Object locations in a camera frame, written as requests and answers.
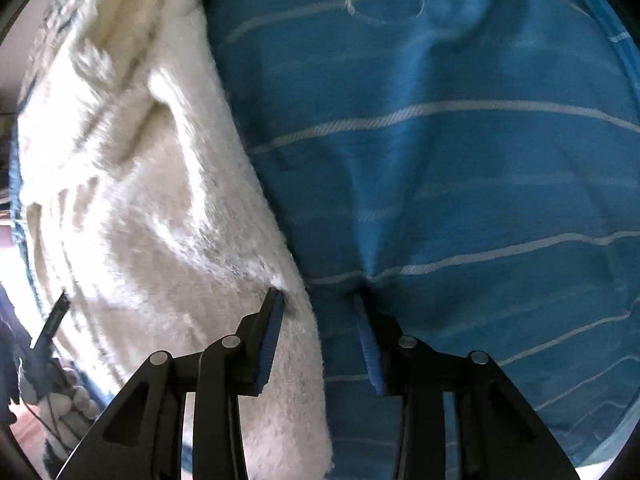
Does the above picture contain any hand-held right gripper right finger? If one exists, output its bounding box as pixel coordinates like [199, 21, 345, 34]
[355, 293, 581, 480]

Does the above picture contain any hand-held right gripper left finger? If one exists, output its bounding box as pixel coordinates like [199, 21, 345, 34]
[55, 287, 287, 480]

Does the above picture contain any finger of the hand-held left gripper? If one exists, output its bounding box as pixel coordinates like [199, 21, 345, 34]
[30, 289, 70, 363]

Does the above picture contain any blue striped fleece-lined garment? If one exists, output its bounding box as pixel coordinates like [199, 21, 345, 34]
[9, 0, 640, 480]

